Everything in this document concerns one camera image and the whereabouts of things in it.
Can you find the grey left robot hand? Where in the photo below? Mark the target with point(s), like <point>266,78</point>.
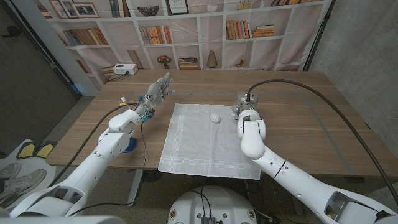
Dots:
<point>155,93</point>

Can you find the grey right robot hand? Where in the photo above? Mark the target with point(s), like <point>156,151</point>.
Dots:
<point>247,101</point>

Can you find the white toy egg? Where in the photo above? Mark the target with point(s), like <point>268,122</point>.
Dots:
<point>215,118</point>

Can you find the white cloth napkin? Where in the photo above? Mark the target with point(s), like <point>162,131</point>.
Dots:
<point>199,146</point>

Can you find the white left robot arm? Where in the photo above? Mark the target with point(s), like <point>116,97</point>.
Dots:
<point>93,165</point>

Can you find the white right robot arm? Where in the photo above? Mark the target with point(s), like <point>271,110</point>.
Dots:
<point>295,183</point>

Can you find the white power strip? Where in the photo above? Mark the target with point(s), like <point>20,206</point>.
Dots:
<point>125,68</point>

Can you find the printed bookshelf backdrop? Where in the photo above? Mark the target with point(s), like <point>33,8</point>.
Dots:
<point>202,46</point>

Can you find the black round floor object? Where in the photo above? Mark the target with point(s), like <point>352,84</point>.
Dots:
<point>153,176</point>

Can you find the black backdrop stand pole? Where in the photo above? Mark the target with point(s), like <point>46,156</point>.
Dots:
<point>314,48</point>

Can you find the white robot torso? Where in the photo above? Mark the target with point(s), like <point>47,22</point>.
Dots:
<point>214,202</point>

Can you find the sneaker print floor poster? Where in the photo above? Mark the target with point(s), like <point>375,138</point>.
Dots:
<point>18,183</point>

